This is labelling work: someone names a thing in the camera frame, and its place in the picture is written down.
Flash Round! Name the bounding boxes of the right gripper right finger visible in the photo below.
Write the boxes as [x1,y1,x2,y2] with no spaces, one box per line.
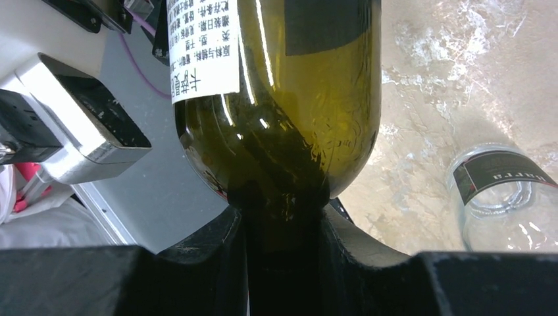
[320,206,557,315]

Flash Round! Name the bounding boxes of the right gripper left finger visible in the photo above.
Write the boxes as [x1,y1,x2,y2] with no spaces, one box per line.
[1,207,247,315]

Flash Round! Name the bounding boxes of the clear bottle near silver cap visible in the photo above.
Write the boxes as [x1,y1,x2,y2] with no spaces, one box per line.
[447,143,557,253]

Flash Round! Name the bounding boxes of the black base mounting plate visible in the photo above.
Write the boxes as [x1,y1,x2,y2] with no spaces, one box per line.
[44,1,169,66]

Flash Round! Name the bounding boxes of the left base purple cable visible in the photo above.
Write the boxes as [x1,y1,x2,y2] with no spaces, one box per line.
[118,11,173,100]

